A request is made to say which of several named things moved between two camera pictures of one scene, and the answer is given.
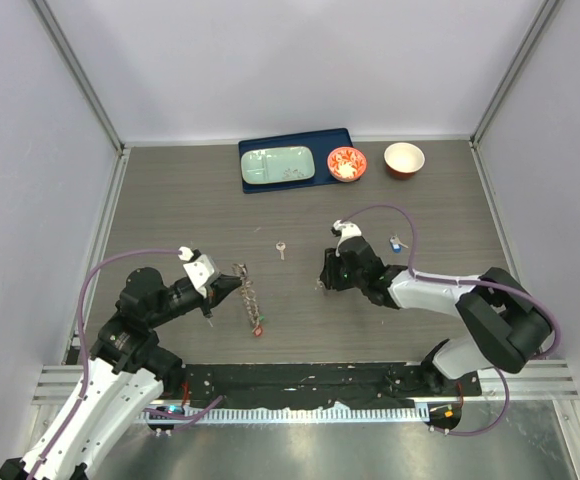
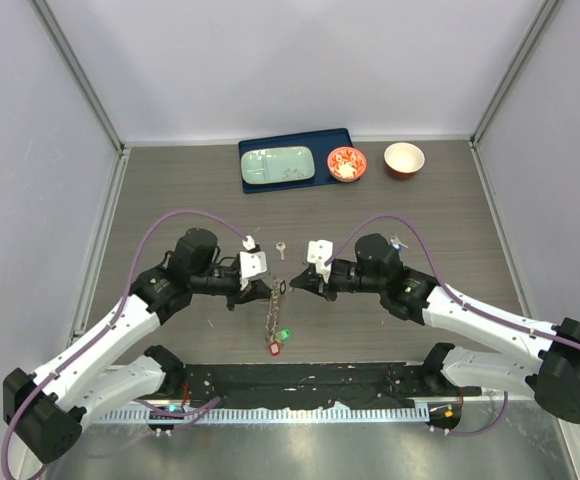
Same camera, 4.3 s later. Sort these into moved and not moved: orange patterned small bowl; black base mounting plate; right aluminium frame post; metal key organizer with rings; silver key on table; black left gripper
Moved: metal key organizer with rings; black left gripper
Not moved: black base mounting plate; silver key on table; orange patterned small bowl; right aluminium frame post
